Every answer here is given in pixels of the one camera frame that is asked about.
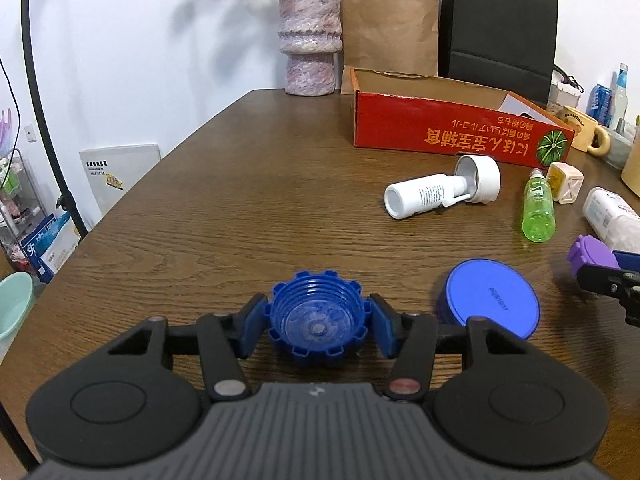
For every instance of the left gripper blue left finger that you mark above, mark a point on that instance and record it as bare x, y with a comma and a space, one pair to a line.
223, 340

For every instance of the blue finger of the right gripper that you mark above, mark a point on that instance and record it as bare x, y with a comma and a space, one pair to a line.
620, 284
629, 261

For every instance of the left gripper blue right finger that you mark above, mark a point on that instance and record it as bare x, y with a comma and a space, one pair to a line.
410, 341

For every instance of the white translucent jar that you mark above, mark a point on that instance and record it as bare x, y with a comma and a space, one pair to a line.
613, 220

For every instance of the purple ridged cap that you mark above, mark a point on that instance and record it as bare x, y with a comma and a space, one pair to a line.
587, 249

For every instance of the blue round lid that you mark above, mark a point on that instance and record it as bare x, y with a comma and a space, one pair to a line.
489, 289

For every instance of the blue ridged bottle cap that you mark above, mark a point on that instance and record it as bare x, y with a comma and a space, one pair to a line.
317, 317

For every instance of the green spray bottle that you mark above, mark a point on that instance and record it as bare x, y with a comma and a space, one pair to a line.
538, 222

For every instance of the white spray bottle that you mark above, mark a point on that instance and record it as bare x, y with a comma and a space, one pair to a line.
407, 198

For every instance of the white round cap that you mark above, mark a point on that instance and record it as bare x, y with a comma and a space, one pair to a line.
482, 179

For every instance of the yellow bear mug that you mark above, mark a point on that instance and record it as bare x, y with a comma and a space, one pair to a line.
589, 136

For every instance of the clear glass bottle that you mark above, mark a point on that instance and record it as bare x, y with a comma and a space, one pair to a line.
619, 100

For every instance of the plastic container of seeds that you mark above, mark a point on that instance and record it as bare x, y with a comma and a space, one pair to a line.
561, 94

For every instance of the blue white package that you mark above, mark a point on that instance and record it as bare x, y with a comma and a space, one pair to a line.
50, 245

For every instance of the black lamp stand pole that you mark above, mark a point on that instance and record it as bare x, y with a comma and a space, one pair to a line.
66, 199

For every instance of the mint green bowl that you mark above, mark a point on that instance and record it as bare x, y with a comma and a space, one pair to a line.
16, 298

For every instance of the red cardboard box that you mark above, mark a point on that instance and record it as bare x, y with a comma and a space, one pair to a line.
449, 117

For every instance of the black paper bag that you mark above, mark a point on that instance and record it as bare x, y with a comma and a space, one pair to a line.
503, 44

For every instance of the brown paper bag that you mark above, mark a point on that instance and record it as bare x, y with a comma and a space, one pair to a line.
398, 37

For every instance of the pink textured vase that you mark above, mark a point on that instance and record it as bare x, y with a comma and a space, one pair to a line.
310, 34

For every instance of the wire storage rack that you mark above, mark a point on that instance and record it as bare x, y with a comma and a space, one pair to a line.
21, 209

